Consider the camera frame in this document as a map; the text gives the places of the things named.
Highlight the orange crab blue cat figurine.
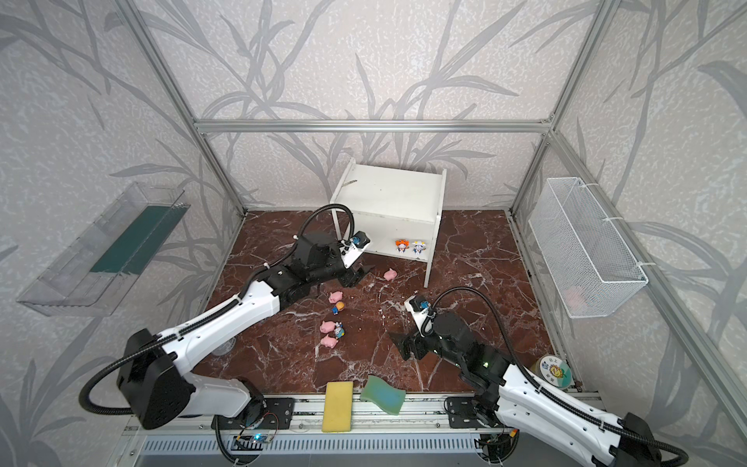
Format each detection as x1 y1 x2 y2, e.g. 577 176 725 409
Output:
395 239 410 253

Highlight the white hooded blue cat figurine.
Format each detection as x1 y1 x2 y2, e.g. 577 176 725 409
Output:
412 241 427 254

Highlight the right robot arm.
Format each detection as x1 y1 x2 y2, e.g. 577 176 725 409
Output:
391 295 690 466

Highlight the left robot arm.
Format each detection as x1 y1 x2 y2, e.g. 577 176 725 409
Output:
78 222 371 430

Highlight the white two-tier metal shelf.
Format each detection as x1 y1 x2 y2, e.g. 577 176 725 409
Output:
330 161 447 287

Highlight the pink pig toy upper cluster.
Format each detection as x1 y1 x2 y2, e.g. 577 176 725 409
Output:
329 291 344 305

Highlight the pink pig toy cluster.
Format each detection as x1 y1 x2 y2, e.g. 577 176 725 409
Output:
320 336 338 348
319 321 337 334
329 291 344 305

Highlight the pink pig toy middle cluster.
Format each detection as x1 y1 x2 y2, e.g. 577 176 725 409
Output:
319 321 337 334

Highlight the green sponge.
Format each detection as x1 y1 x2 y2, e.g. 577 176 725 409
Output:
360 376 407 416

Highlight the pink pig toy lower cluster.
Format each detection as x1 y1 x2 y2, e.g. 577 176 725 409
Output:
320 336 338 348

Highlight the yellow sponge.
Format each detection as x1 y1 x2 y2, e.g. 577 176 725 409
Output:
321 381 354 433

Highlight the silver metal can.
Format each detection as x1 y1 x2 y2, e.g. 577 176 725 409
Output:
211 337 237 357

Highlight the green tape roll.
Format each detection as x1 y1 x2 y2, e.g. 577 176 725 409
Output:
530 354 574 390

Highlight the pink item in basket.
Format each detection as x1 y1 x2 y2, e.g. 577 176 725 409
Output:
563 287 587 313

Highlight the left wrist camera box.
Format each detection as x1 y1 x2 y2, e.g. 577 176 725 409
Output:
340 231 371 269

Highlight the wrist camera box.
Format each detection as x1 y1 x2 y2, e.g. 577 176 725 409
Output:
340 231 371 269
405 295 435 337

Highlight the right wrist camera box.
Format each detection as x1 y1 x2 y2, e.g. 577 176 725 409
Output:
405 295 435 337

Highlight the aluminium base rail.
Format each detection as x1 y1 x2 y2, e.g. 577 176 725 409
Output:
119 392 617 436

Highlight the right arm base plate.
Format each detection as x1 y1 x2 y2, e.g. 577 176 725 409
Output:
444 396 500 429

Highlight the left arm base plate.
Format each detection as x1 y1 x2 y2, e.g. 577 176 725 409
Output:
211 397 296 431

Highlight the white wire mesh basket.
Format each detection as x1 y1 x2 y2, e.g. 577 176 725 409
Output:
528 177 649 319

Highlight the clear plastic wall bin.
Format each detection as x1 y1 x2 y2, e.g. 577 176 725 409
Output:
17 182 191 317

